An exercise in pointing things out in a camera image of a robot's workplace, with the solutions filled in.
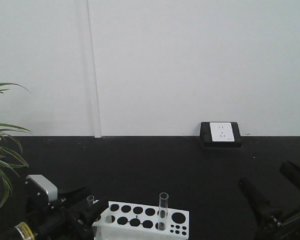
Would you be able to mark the white wall socket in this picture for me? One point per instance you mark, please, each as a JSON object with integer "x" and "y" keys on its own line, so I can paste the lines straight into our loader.
{"x": 221, "y": 132}

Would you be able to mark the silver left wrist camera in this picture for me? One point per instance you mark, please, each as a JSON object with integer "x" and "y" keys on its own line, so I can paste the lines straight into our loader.
{"x": 40, "y": 190}

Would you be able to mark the short clear test tube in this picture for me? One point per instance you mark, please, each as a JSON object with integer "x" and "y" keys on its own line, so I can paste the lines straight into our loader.
{"x": 90, "y": 200}

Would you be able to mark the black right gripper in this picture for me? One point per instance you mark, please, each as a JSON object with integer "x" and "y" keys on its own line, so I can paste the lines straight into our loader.
{"x": 277, "y": 223}

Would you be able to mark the black socket mounting block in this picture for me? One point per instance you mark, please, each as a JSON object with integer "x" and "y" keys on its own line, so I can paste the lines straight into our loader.
{"x": 206, "y": 139}

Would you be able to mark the tall clear test tube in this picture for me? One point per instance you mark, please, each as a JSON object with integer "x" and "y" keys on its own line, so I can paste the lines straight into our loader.
{"x": 163, "y": 211}

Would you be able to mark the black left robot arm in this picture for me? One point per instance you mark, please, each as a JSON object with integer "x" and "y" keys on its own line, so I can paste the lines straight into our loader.
{"x": 21, "y": 231}

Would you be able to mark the white test tube rack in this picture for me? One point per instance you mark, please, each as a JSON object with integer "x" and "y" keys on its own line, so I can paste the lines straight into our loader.
{"x": 132, "y": 221}

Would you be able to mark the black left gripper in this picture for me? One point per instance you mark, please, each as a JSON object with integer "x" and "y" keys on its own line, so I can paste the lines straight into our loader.
{"x": 67, "y": 218}

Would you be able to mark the green spider plant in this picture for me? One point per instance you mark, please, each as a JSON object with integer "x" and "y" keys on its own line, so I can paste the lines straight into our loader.
{"x": 9, "y": 158}

